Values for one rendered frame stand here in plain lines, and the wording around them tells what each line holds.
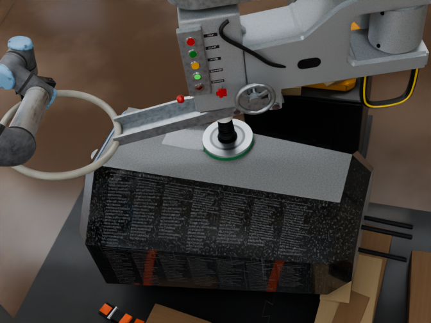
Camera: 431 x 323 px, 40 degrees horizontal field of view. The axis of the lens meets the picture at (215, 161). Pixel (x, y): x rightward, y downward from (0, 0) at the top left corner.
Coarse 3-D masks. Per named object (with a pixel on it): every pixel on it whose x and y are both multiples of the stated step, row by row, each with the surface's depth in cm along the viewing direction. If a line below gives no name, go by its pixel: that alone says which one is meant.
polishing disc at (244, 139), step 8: (240, 120) 251; (208, 128) 250; (216, 128) 250; (240, 128) 248; (248, 128) 247; (208, 136) 247; (216, 136) 247; (240, 136) 245; (248, 136) 245; (208, 144) 244; (216, 144) 244; (224, 144) 243; (232, 144) 243; (240, 144) 242; (248, 144) 242; (208, 152) 243; (216, 152) 241; (224, 152) 241; (232, 152) 240; (240, 152) 240
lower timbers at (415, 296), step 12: (384, 228) 296; (372, 240) 292; (384, 240) 292; (384, 252) 287; (420, 252) 287; (384, 264) 283; (420, 264) 283; (420, 276) 279; (408, 288) 285; (420, 288) 275; (408, 300) 278; (420, 300) 271; (408, 312) 272; (420, 312) 268
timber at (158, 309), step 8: (152, 312) 282; (160, 312) 282; (168, 312) 281; (176, 312) 280; (152, 320) 279; (160, 320) 279; (168, 320) 278; (176, 320) 278; (184, 320) 277; (192, 320) 277; (200, 320) 276
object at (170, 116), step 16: (144, 112) 238; (160, 112) 238; (176, 112) 237; (192, 112) 235; (208, 112) 226; (224, 112) 226; (240, 112) 226; (128, 128) 239; (144, 128) 230; (160, 128) 230; (176, 128) 231
